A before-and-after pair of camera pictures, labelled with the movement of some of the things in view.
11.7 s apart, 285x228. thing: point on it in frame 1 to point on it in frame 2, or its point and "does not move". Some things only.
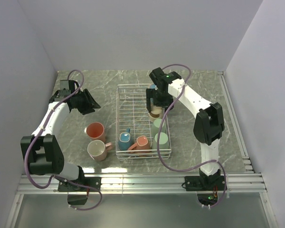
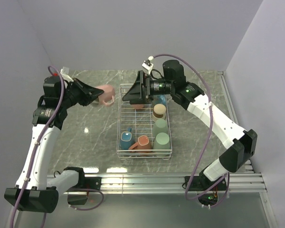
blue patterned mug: (126, 140) does not move
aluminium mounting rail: (246, 183) does not move
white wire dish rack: (137, 129) does not move
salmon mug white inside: (142, 143) does not move
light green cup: (156, 126) does not move
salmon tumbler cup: (95, 131) to (137, 106)
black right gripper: (151, 93) to (137, 94)
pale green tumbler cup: (163, 139) does not move
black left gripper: (90, 104) to (88, 92)
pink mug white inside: (97, 149) to (106, 98)
